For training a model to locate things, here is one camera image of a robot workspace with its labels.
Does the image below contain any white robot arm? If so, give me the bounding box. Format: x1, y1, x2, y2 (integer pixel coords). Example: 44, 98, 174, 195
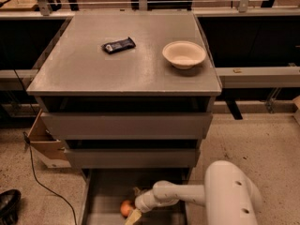
125, 160, 263, 225

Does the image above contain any grey middle drawer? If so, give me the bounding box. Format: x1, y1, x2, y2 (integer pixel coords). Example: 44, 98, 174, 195
65, 149, 200, 169

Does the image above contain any grey drawer cabinet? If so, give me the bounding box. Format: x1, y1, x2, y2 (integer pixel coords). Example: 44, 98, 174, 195
26, 10, 223, 225

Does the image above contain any grey open bottom drawer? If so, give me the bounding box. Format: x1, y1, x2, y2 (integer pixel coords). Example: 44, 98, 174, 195
78, 169, 189, 225

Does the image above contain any orange round fruit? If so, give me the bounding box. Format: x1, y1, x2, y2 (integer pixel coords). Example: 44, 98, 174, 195
120, 200, 135, 218

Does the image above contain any grey top drawer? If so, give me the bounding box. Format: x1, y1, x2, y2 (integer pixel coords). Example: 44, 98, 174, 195
41, 112, 212, 140

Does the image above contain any dark snack bar wrapper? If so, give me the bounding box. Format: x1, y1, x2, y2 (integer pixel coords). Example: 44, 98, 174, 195
101, 37, 136, 54

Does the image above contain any black shoe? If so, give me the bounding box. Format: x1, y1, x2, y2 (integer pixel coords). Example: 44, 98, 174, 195
0, 189, 21, 225

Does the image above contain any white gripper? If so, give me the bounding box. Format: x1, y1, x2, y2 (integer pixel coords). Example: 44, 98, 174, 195
125, 187, 157, 225

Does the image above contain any white paper bowl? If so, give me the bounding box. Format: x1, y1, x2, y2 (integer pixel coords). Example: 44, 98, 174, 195
162, 41, 206, 69

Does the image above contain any brown cardboard box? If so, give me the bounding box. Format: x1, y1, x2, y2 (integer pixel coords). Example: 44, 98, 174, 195
28, 112, 70, 169

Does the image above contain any black floor cable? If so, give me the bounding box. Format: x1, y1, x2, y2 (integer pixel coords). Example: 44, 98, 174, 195
22, 131, 78, 225

